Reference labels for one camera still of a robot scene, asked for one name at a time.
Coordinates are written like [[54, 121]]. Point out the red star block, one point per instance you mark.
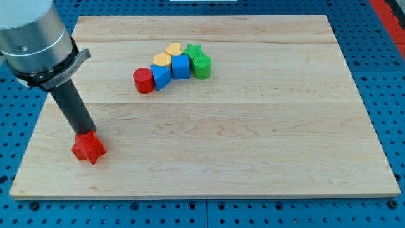
[[88, 147]]

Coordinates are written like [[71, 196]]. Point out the red cylinder block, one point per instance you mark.
[[144, 80]]

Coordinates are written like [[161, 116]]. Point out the blue triangle block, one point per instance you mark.
[[162, 76]]

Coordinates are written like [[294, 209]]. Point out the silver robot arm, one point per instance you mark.
[[36, 45]]

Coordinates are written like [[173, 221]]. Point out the wooden board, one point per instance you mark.
[[280, 117]]

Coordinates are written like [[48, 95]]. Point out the green star block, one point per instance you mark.
[[191, 51]]

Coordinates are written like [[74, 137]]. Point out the green cylinder block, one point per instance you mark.
[[202, 66]]

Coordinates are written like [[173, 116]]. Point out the red strip at corner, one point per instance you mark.
[[392, 17]]

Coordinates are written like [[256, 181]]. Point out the yellow hexagon block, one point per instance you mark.
[[162, 60]]

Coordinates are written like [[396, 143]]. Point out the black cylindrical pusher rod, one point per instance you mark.
[[71, 105]]

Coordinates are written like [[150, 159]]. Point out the blue cube block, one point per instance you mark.
[[180, 67]]

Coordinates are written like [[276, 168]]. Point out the yellow heart block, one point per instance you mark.
[[174, 49]]

